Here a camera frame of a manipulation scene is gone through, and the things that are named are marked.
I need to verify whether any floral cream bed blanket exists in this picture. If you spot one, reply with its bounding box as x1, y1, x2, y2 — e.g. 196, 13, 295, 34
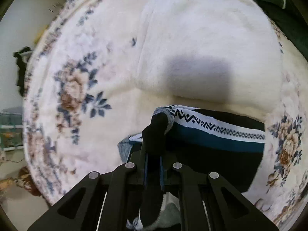
23, 0, 307, 230

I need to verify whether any folded white fleece garment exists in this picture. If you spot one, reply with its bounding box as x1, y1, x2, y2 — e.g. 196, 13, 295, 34
136, 0, 282, 112

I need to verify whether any dark green folded blanket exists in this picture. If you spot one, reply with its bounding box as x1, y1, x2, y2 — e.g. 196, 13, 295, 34
256, 0, 307, 59

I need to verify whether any green white wire rack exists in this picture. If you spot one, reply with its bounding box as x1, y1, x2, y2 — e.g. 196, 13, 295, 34
1, 107, 23, 152

